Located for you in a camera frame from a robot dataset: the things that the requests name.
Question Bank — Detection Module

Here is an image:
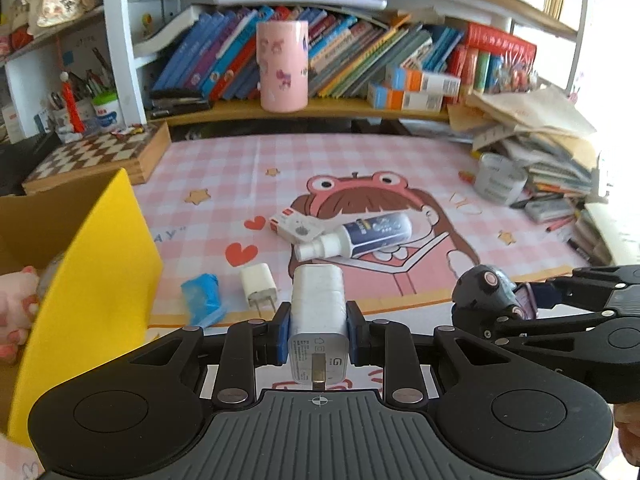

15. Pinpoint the white jar green lid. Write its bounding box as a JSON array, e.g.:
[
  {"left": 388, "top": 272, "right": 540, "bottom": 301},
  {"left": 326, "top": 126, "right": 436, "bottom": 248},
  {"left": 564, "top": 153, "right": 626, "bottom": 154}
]
[{"left": 91, "top": 91, "right": 126, "bottom": 133}]

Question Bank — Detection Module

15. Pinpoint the pink printed cup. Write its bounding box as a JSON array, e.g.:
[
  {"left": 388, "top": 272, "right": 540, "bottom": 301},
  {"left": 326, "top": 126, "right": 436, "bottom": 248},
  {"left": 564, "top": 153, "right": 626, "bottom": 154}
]
[{"left": 256, "top": 20, "right": 310, "bottom": 112}]

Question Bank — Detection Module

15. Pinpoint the small white red box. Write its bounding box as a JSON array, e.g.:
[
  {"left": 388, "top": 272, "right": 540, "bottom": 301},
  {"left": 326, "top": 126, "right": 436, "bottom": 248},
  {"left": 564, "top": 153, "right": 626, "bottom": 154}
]
[{"left": 269, "top": 210, "right": 326, "bottom": 243}]

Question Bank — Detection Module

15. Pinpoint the grey tape roll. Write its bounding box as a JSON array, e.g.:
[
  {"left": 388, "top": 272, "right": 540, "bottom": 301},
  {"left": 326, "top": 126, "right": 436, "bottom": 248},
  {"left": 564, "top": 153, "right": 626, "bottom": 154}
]
[{"left": 474, "top": 152, "right": 528, "bottom": 206}]

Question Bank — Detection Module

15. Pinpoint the pink checked tablecloth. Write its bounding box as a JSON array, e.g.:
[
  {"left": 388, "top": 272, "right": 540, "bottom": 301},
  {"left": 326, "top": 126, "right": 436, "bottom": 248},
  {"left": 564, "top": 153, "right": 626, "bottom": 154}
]
[{"left": 0, "top": 132, "right": 621, "bottom": 480}]

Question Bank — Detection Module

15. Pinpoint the colourful trinket bundle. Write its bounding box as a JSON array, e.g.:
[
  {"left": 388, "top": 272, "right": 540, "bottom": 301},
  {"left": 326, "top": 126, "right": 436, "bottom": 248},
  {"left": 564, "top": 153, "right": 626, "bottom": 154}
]
[{"left": 492, "top": 62, "right": 541, "bottom": 93}]

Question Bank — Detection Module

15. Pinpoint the white light bar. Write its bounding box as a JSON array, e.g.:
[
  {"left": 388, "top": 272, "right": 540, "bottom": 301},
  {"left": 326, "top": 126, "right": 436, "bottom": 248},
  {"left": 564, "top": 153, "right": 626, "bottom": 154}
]
[{"left": 212, "top": 0, "right": 388, "bottom": 11}]

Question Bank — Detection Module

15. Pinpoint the white blue spray bottle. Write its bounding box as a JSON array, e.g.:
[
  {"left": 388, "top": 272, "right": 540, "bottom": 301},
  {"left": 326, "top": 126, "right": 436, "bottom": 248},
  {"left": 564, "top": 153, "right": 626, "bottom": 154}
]
[{"left": 294, "top": 212, "right": 413, "bottom": 262}]

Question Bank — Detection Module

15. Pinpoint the pile of papers and books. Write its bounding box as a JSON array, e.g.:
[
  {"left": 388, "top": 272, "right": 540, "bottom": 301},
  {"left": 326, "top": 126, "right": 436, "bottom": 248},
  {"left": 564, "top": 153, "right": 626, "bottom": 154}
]
[{"left": 447, "top": 85, "right": 613, "bottom": 211}]

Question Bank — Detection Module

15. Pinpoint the row of colourful books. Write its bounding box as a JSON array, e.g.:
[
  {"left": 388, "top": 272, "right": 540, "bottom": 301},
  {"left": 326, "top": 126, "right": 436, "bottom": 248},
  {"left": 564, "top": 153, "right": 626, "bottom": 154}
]
[{"left": 150, "top": 5, "right": 466, "bottom": 101}]

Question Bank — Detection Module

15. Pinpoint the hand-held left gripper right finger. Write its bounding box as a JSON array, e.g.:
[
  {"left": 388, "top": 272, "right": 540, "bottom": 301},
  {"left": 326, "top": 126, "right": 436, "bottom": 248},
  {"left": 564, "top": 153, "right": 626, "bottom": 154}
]
[{"left": 346, "top": 301, "right": 551, "bottom": 407}]

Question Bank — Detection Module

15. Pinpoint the dark grey round gadget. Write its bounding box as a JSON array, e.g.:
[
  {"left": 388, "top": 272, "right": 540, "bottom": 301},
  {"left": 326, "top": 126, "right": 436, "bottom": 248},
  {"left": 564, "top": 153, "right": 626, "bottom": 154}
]
[{"left": 451, "top": 264, "right": 538, "bottom": 333}]

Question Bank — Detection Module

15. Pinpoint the black pen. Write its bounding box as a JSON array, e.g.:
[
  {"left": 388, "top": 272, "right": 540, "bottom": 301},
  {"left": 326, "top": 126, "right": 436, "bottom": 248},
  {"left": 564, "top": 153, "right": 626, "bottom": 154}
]
[{"left": 567, "top": 237, "right": 608, "bottom": 266}]

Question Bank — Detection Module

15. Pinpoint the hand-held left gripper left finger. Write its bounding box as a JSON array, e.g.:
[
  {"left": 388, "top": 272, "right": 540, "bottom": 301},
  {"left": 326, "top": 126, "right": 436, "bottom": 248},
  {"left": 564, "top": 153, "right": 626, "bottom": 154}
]
[{"left": 50, "top": 301, "right": 292, "bottom": 407}]

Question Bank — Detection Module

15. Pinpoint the blue plastic packet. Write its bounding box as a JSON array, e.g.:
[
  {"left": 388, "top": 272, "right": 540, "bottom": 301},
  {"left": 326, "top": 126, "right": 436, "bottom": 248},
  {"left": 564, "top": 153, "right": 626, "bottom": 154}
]
[{"left": 181, "top": 273, "right": 228, "bottom": 328}]

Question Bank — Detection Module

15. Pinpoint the red tassel ornament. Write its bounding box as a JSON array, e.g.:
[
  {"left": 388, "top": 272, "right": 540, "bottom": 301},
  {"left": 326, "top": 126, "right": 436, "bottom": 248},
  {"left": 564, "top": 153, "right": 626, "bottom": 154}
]
[{"left": 60, "top": 72, "right": 86, "bottom": 133}]

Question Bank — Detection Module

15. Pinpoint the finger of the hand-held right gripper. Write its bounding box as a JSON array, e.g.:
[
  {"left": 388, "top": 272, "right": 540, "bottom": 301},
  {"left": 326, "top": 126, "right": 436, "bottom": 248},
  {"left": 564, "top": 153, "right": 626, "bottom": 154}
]
[
  {"left": 464, "top": 309, "right": 609, "bottom": 347},
  {"left": 530, "top": 264, "right": 640, "bottom": 312}
]

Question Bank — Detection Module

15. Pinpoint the pink plush toy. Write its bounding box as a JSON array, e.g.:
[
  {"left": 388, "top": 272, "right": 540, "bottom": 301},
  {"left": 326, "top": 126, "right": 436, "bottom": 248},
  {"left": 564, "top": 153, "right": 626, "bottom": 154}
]
[{"left": 0, "top": 266, "right": 41, "bottom": 361}]

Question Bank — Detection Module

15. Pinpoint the large white power adapter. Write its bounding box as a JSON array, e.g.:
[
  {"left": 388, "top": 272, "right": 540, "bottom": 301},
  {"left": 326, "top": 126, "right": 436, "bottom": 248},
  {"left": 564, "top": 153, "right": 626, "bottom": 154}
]
[{"left": 287, "top": 264, "right": 348, "bottom": 392}]

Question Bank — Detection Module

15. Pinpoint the black pencil case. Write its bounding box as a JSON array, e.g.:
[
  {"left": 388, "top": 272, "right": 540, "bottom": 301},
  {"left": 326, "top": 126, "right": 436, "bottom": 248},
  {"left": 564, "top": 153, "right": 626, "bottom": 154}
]
[{"left": 150, "top": 87, "right": 211, "bottom": 121}]

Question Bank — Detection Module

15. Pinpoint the yellow cardboard box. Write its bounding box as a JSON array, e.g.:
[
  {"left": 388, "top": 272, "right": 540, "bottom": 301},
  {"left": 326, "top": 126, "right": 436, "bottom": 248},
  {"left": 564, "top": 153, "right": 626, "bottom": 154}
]
[{"left": 0, "top": 167, "right": 164, "bottom": 448}]

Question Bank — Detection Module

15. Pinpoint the white cup of pens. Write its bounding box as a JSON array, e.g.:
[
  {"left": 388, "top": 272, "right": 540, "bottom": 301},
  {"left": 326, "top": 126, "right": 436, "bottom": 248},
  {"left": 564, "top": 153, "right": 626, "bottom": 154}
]
[{"left": 50, "top": 100, "right": 96, "bottom": 143}]

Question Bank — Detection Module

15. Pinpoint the wooden chessboard box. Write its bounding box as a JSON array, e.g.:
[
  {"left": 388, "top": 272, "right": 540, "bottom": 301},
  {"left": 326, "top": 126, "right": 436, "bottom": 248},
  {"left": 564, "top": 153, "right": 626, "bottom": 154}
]
[{"left": 22, "top": 122, "right": 172, "bottom": 196}]

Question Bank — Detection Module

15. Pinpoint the red thick dictionary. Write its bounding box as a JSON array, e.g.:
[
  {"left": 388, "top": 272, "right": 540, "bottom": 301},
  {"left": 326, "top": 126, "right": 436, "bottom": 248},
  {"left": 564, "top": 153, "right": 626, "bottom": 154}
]
[{"left": 447, "top": 22, "right": 537, "bottom": 93}]

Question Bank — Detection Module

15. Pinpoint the white bookshelf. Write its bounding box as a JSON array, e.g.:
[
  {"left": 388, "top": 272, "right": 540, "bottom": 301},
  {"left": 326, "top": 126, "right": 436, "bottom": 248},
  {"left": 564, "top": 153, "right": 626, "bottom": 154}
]
[{"left": 0, "top": 0, "right": 591, "bottom": 128}]

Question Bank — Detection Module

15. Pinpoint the white paper sheet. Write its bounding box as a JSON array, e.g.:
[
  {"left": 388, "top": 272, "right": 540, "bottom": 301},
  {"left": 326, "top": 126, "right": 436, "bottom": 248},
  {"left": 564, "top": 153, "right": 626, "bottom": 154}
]
[{"left": 585, "top": 200, "right": 640, "bottom": 266}]

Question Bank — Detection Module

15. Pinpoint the small white charger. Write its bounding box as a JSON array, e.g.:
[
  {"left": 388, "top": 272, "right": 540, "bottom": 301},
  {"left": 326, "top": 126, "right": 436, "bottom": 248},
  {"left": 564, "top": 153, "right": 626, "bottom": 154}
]
[{"left": 240, "top": 263, "right": 277, "bottom": 317}]

